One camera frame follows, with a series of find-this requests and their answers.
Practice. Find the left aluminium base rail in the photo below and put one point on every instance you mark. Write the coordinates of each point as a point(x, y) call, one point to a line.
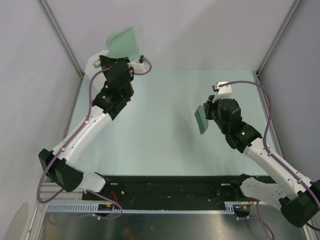
point(48, 189)

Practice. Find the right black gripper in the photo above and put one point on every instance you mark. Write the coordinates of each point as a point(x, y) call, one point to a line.
point(209, 105)

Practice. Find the grey slotted cable duct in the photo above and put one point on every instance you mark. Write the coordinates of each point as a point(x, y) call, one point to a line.
point(227, 208)

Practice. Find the right aluminium frame post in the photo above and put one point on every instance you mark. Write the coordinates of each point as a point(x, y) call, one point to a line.
point(280, 34)

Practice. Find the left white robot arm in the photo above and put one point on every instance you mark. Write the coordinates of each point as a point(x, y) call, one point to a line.
point(59, 164)

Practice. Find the right aluminium side rail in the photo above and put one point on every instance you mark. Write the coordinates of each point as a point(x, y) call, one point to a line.
point(272, 135)

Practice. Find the aluminium frame post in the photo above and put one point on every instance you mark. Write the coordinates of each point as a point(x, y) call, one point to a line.
point(49, 15)
point(280, 34)

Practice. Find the green plastic dustpan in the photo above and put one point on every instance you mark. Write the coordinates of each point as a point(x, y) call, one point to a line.
point(124, 43)

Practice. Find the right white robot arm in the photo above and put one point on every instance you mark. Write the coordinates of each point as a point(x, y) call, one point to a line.
point(295, 195)

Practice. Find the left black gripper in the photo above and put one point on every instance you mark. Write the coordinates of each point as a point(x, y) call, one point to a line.
point(105, 62)

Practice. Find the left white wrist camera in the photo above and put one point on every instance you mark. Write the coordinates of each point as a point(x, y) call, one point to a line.
point(142, 67)

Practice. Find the white faceted waste bin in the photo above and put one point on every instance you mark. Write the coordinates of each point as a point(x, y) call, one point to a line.
point(93, 64)

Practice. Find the green hand brush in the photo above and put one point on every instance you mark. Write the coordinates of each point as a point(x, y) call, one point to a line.
point(202, 121)

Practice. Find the left aluminium frame post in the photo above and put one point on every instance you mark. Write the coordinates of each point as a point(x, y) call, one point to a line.
point(49, 15)

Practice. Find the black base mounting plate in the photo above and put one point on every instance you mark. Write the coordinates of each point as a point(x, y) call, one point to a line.
point(177, 191)

